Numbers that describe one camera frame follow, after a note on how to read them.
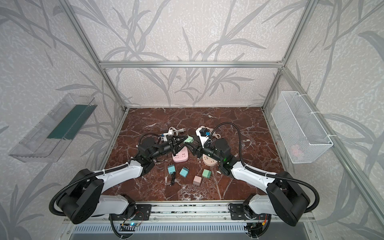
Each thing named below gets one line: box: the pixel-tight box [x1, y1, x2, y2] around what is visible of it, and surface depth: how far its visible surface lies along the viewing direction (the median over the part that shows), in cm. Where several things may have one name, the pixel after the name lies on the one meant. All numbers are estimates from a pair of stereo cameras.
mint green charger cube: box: [184, 135, 194, 144], surface depth 75 cm
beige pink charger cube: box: [192, 175, 202, 187], surface depth 84 cm
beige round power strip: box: [202, 153, 218, 166], surface depth 91 cm
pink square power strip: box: [172, 146, 189, 163], surface depth 92 cm
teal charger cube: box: [179, 167, 189, 178], surface depth 87 cm
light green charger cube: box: [202, 169, 212, 179], surface depth 86 cm
